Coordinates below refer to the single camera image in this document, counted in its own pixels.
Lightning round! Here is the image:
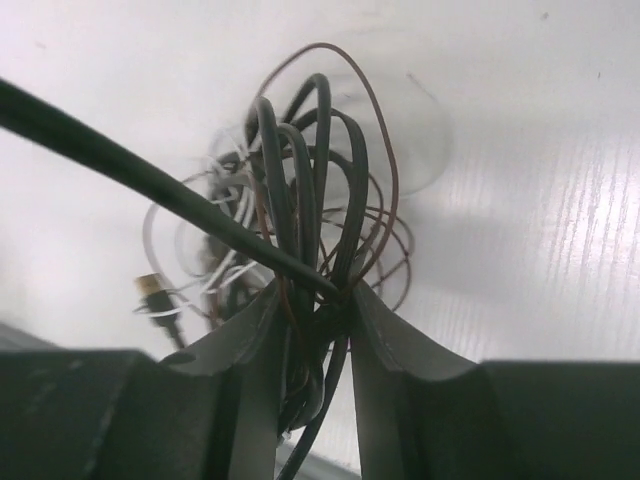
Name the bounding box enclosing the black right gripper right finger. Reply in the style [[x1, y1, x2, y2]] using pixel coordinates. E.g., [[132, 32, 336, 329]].
[[351, 284, 482, 479]]

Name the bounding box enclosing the thin white wire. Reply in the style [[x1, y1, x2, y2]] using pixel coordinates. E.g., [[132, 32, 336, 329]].
[[141, 124, 281, 321]]

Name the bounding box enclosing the thick black USB cable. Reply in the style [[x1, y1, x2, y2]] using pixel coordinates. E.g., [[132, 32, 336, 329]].
[[0, 72, 371, 480]]

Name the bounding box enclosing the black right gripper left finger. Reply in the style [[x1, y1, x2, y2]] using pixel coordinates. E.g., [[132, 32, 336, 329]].
[[161, 282, 285, 479]]

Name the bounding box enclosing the thin black USB cable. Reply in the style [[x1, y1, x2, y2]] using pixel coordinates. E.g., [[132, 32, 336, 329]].
[[132, 272, 191, 351]]

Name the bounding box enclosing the thin brown wire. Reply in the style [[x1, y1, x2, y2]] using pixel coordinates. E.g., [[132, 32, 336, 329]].
[[199, 42, 416, 351]]

